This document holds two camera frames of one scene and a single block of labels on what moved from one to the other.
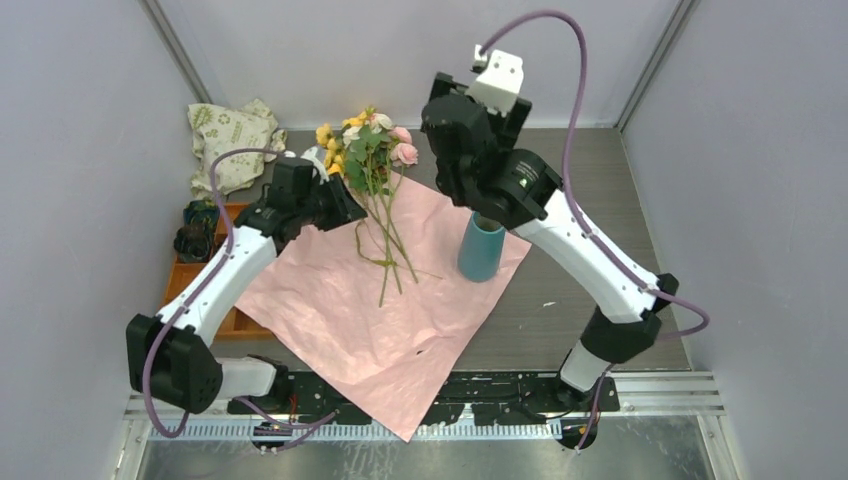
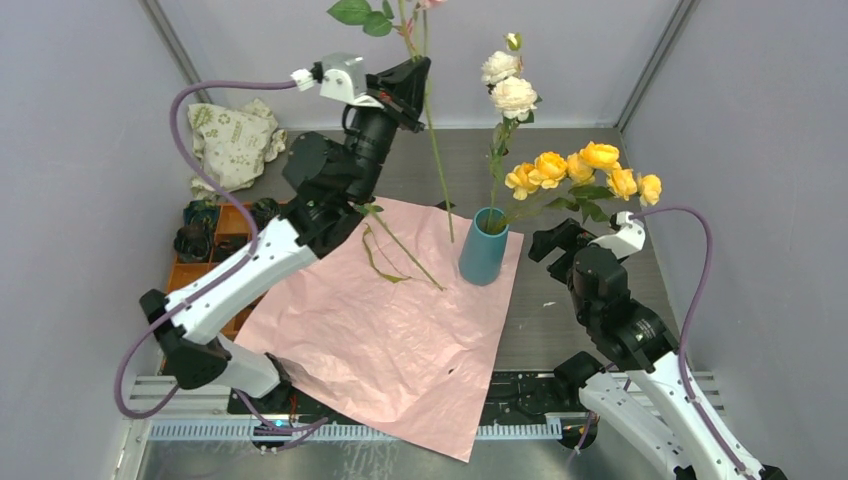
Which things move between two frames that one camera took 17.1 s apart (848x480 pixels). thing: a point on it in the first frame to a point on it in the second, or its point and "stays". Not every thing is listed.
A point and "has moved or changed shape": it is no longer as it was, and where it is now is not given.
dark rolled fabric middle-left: x=191 y=243 stays
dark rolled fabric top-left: x=202 y=212 stays
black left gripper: x=344 y=208 to x=401 y=92
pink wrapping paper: x=374 y=311 has moved or changed shape
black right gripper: x=504 y=128 to x=564 y=235
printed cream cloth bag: x=216 y=130 stays
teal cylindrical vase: x=481 y=249 stays
